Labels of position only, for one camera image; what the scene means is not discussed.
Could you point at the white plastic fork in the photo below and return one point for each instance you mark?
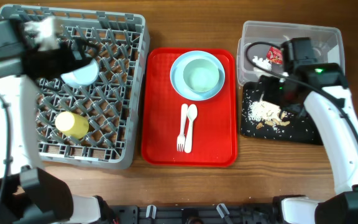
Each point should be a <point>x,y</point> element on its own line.
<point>181,136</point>

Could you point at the green bowl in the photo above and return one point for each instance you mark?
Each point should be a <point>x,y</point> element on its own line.
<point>201,75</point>

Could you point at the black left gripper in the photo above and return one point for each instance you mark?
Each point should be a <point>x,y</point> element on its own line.
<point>64,61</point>

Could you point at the white plastic spoon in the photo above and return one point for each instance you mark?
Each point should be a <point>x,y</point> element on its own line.
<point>192,115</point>

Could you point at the white napkin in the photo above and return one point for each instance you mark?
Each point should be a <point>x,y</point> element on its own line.
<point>263,63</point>

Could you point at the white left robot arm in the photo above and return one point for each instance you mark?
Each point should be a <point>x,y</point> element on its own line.
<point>29,194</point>

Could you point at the grey plastic dishwasher rack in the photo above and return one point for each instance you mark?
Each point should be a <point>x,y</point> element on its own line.
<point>110,104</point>

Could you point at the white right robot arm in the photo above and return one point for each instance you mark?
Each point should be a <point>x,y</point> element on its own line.
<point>322,90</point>

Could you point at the red plastic tray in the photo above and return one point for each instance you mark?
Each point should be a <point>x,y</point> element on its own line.
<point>215,128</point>

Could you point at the red snack wrapper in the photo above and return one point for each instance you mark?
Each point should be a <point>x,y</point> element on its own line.
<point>274,55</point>

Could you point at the light blue small bowl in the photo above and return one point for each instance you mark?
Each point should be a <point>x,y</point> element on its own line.
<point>84,76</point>

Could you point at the rice and food scraps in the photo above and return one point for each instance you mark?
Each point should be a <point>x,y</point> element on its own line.
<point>263,113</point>

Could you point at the yellow plastic cup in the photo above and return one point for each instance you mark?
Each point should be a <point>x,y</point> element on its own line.
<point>71,124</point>

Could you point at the light blue plate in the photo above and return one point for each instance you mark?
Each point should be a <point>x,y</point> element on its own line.
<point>177,81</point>

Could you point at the black waste tray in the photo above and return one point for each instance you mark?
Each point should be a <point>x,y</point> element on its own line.
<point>301,130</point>

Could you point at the clear plastic waste bin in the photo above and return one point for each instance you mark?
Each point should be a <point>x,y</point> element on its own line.
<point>326,42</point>

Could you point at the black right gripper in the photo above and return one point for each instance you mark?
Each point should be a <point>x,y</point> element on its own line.
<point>271,82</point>

